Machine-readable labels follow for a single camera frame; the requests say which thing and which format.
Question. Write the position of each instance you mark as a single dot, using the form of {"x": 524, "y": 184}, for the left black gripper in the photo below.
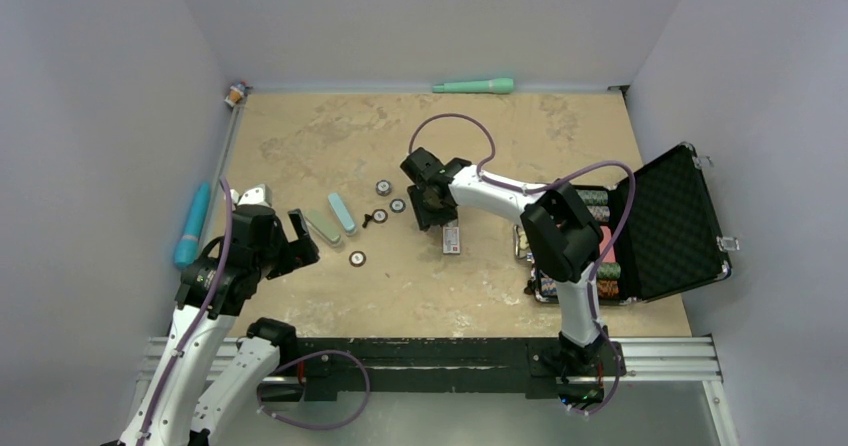
{"x": 296, "y": 253}

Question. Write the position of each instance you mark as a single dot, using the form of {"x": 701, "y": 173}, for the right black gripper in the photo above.
{"x": 425, "y": 218}

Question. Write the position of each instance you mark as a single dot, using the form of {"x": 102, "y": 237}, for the green stapler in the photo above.
{"x": 324, "y": 227}

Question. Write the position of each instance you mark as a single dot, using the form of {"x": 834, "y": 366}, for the blue stapler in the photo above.
{"x": 342, "y": 213}

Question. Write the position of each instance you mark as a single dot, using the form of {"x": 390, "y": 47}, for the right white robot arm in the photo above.
{"x": 563, "y": 236}

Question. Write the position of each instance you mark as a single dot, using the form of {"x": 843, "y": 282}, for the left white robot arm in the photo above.
{"x": 183, "y": 405}

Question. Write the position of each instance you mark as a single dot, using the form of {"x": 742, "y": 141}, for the blue green poker chip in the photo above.
{"x": 397, "y": 205}

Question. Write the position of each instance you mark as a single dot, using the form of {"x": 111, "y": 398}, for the orange poker chip upper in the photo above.
{"x": 379, "y": 216}

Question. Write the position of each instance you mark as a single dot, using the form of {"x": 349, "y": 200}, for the orange poker chip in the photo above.
{"x": 379, "y": 216}
{"x": 357, "y": 258}

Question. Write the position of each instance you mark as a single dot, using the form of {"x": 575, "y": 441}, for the orange poker chip lower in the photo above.
{"x": 357, "y": 258}

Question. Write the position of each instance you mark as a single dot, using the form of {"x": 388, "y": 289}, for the blue toy microphone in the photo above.
{"x": 187, "y": 247}

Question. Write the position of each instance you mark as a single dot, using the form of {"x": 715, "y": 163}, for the mint green toy microphone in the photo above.
{"x": 497, "y": 86}

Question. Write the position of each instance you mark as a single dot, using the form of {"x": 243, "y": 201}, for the small orange toy bottle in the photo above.
{"x": 237, "y": 92}

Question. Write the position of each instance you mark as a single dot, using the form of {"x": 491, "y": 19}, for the black poker chip case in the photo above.
{"x": 672, "y": 240}

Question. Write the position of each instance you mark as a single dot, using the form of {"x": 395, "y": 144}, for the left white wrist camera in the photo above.
{"x": 258, "y": 195}

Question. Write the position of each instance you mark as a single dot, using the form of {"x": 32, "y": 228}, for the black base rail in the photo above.
{"x": 319, "y": 369}

